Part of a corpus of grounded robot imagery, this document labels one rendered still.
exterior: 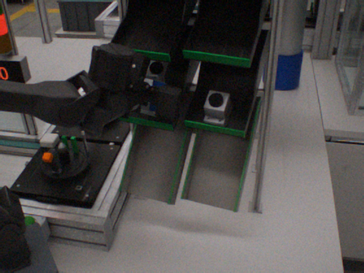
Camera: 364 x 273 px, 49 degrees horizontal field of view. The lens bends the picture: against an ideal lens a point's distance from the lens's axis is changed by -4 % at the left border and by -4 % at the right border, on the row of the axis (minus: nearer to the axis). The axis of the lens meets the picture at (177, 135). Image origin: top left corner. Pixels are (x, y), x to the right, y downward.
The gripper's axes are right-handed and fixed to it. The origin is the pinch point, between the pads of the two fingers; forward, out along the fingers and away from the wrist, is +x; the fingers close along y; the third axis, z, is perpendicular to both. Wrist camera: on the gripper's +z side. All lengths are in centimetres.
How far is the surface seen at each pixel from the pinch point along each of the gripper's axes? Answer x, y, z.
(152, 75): 6.8, 2.2, 0.9
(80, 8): 173, 144, -9
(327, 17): 126, -24, 14
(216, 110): 4.6, -13.8, -2.2
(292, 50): 93, -15, 1
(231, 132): 6.8, -17.3, -6.8
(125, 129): 33.3, 21.7, -25.0
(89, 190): 6.4, 16.0, -32.5
